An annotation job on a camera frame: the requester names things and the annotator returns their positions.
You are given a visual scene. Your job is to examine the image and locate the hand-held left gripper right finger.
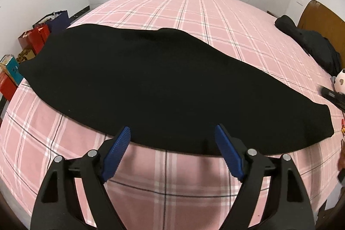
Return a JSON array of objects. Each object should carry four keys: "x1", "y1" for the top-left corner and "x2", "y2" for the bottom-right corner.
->
[{"x1": 215, "y1": 124, "x2": 316, "y2": 230}]

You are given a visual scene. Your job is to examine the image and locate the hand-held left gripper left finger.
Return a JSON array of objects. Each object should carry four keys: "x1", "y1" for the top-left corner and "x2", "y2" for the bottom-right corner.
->
[{"x1": 30, "y1": 126, "x2": 132, "y2": 230}]

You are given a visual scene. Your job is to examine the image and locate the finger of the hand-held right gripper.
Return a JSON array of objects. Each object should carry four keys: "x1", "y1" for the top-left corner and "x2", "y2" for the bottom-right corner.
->
[{"x1": 319, "y1": 86, "x2": 345, "y2": 112}]

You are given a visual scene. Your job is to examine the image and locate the black pants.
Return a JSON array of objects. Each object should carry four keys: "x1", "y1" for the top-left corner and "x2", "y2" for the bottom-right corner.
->
[{"x1": 18, "y1": 24, "x2": 335, "y2": 156}]

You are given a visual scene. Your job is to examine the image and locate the panda plush toy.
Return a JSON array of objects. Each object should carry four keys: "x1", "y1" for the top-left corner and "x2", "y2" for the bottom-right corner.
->
[{"x1": 331, "y1": 68, "x2": 345, "y2": 93}]

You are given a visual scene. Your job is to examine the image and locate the black jacket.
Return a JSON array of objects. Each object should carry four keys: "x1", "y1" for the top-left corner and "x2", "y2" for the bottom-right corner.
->
[{"x1": 274, "y1": 15, "x2": 341, "y2": 77}]

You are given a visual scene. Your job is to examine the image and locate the wooden headboard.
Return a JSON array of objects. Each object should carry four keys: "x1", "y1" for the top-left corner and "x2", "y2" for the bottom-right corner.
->
[{"x1": 296, "y1": 0, "x2": 345, "y2": 63}]

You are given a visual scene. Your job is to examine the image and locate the red box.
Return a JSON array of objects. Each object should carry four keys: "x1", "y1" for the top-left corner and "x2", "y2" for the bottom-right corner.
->
[{"x1": 0, "y1": 72, "x2": 18, "y2": 102}]

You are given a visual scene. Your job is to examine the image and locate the brown patterned box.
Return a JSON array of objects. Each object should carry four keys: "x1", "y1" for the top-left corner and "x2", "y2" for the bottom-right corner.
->
[{"x1": 16, "y1": 49, "x2": 35, "y2": 63}]

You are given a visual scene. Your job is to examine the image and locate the teal box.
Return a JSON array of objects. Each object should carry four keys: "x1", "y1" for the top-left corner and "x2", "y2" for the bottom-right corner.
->
[{"x1": 0, "y1": 55, "x2": 20, "y2": 85}]

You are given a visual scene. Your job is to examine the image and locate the pink plaid bedsheet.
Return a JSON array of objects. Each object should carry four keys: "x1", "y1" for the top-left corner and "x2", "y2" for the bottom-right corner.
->
[{"x1": 0, "y1": 0, "x2": 345, "y2": 230}]

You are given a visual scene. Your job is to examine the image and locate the red gift bag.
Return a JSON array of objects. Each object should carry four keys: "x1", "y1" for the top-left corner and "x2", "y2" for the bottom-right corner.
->
[{"x1": 18, "y1": 25, "x2": 52, "y2": 54}]

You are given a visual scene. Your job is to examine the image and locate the navy gift bag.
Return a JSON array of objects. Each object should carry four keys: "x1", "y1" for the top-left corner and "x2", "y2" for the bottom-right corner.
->
[{"x1": 32, "y1": 10, "x2": 71, "y2": 34}]

